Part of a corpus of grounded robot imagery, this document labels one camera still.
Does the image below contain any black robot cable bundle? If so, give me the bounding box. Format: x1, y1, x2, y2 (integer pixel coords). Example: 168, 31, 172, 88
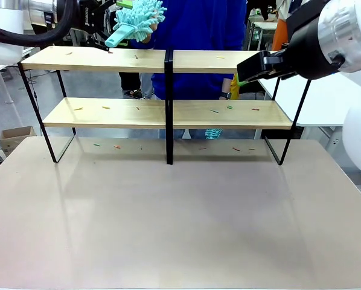
0, 0, 78, 48

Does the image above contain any brown cardboard box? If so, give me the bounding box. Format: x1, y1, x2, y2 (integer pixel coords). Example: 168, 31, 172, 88
0, 126, 37, 158

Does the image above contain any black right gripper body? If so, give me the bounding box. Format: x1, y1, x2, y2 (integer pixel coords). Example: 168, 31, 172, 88
284, 5, 324, 81

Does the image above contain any grey background desk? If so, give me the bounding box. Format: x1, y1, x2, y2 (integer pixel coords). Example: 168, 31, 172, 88
246, 13, 278, 51

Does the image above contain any yellow green garment strip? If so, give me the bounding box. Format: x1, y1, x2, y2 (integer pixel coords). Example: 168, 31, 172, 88
231, 73, 240, 101

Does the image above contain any person in orange clothes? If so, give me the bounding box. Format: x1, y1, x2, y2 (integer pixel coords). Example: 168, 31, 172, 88
272, 0, 290, 51

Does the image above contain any dark teal microfiber duster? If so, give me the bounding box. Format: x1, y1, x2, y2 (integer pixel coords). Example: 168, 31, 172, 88
205, 129, 223, 141

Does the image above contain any person in blue jacket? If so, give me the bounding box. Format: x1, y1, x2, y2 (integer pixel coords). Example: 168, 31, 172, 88
129, 0, 248, 141

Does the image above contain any person in grey jeans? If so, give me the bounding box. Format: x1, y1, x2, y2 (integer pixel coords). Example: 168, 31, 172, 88
139, 72, 155, 100

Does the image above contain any two-tier wooden shelf black frame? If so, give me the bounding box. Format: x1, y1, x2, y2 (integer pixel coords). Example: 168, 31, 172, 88
17, 45, 313, 166

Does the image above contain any person's right hand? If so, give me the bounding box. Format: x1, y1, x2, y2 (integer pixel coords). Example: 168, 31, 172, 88
145, 24, 158, 44

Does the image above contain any large white table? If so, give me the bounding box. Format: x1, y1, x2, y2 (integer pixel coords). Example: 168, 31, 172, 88
258, 74, 348, 152

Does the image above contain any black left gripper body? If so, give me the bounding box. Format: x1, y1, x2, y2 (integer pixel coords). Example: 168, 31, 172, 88
76, 0, 117, 34

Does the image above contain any person in black trousers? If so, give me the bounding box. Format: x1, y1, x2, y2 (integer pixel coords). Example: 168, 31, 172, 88
118, 72, 142, 98

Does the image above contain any teal microfiber duster light handle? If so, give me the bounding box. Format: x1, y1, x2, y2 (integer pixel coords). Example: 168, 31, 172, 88
104, 0, 168, 48

